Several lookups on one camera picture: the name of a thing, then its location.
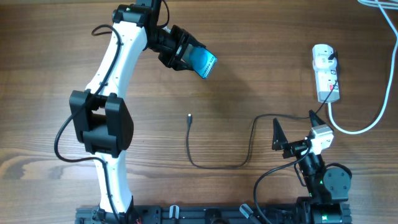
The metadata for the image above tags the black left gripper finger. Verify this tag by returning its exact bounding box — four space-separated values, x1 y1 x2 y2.
188 34 206 49
170 60 193 71

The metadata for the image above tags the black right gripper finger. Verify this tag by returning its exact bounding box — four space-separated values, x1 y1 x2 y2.
308 110 325 127
272 118 288 151

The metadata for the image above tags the blue Galaxy smartphone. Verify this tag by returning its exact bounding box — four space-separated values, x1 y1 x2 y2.
182 45 218 79

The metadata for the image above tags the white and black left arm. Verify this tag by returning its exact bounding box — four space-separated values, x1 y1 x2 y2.
67 0 217 223

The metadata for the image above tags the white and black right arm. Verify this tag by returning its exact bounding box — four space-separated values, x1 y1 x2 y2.
253 110 353 223

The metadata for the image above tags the white power strip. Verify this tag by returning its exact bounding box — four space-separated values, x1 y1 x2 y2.
312 44 340 103

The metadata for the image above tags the black USB charging cable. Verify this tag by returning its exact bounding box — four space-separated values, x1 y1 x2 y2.
185 49 340 170

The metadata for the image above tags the white power strip cord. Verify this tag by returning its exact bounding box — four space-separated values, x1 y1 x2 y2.
327 0 398 136

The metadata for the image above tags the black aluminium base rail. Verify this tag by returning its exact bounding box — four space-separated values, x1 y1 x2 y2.
74 203 353 224

